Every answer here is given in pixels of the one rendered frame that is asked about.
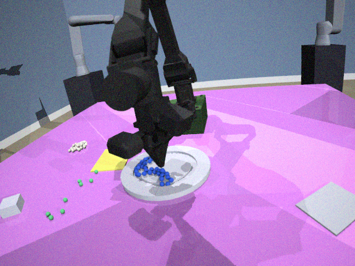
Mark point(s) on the yellow flat sheet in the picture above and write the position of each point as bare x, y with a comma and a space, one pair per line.
109, 162

